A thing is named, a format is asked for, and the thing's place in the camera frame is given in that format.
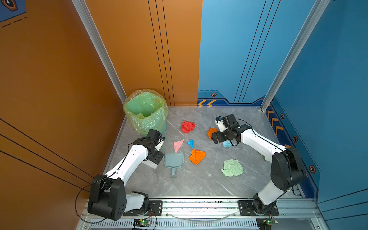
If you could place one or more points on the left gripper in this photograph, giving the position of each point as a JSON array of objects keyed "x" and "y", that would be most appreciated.
[{"x": 157, "y": 159}]

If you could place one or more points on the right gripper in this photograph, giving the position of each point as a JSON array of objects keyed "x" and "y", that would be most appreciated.
[{"x": 220, "y": 139}]

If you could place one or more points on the teal dustpan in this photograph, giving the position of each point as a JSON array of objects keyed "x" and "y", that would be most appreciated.
[{"x": 174, "y": 161}]

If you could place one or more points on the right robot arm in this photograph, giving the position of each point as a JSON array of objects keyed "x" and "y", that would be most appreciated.
[{"x": 287, "y": 167}]

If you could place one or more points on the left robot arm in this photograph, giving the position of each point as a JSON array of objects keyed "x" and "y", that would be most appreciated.
[{"x": 108, "y": 197}]

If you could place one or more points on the large green crumpled paper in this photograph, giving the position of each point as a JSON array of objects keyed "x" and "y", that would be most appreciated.
[{"x": 232, "y": 168}]

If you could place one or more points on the red crumpled paper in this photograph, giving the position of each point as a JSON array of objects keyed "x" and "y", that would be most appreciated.
[{"x": 187, "y": 126}]

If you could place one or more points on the light blue paper scrap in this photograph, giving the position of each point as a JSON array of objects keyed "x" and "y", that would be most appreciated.
[{"x": 227, "y": 144}]

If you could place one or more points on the orange crumpled paper far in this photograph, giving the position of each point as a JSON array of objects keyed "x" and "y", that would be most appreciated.
[{"x": 211, "y": 131}]

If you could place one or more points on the orange crumpled paper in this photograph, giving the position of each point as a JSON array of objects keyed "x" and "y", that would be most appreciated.
[
  {"x": 197, "y": 156},
  {"x": 211, "y": 131}
]

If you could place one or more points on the pink paper scrap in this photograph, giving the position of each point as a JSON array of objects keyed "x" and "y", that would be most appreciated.
[{"x": 177, "y": 145}]

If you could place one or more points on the green trash bin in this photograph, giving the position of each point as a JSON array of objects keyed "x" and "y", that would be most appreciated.
[{"x": 161, "y": 126}]

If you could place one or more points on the small blue paper scrap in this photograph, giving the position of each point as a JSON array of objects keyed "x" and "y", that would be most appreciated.
[{"x": 191, "y": 143}]

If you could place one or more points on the orange crumpled paper near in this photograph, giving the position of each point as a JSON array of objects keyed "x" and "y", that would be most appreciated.
[{"x": 197, "y": 156}]

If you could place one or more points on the left circuit board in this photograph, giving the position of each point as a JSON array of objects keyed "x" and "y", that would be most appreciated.
[{"x": 141, "y": 224}]

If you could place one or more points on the circuit board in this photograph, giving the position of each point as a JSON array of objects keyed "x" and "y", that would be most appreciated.
[
  {"x": 266, "y": 224},
  {"x": 141, "y": 224}
]

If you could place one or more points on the right circuit board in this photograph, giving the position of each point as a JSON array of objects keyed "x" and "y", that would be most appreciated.
[{"x": 266, "y": 224}]

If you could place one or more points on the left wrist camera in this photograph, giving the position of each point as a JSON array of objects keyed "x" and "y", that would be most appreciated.
[{"x": 160, "y": 143}]

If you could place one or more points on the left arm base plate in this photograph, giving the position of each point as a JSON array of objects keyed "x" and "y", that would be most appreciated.
[{"x": 155, "y": 206}]

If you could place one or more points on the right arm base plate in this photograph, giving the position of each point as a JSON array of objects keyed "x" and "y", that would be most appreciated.
[{"x": 257, "y": 208}]

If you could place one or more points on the aluminium frame rail front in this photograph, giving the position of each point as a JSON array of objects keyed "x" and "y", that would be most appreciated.
[{"x": 217, "y": 213}]

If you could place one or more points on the left aluminium corner post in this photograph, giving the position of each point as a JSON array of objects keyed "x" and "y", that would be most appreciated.
[{"x": 91, "y": 28}]

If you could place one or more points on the aluminium corner post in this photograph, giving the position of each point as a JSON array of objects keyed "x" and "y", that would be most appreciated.
[
  {"x": 91, "y": 28},
  {"x": 308, "y": 26}
]

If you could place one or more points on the right aluminium corner post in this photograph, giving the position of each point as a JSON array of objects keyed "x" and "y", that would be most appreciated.
[{"x": 308, "y": 26}]

